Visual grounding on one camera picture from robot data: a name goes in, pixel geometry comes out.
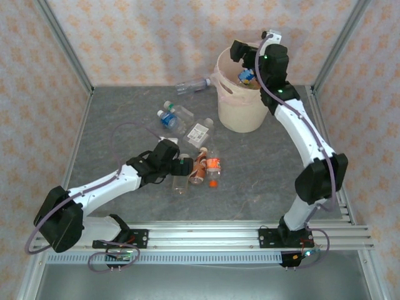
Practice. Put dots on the clear bottle green-ringed white cap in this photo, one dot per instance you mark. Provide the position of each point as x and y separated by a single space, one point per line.
182 112
180 185

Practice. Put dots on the square clear bottle white label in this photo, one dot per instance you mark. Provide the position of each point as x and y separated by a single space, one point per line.
198 132

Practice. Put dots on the blue label water bottle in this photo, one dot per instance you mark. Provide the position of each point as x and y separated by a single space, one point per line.
168 120

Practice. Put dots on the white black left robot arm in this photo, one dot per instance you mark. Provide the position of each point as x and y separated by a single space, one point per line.
103 187

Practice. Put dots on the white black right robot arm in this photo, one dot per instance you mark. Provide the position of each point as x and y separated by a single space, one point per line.
300 131

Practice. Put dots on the beige plastic bin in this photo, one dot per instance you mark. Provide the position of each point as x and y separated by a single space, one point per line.
240 115

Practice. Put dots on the clear bottle with blue cap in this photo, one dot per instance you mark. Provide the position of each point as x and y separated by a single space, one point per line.
190 86

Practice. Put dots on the green circuit board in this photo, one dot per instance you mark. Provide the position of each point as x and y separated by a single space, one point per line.
120 254

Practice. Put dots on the small circuit board with leds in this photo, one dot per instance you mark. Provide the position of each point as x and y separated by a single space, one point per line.
307 253

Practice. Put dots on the aluminium frame post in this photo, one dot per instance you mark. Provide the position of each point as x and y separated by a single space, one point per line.
339 47
67 50

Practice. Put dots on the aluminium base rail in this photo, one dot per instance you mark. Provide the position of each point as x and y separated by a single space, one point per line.
203 237

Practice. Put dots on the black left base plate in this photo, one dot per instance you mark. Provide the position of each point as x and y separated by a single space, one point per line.
139 239

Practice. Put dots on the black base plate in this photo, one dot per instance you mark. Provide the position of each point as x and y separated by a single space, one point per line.
268 239
139 239

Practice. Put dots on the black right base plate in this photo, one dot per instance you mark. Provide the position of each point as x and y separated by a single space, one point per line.
268 239

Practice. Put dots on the aluminium side rail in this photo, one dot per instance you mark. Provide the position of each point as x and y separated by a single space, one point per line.
343 206

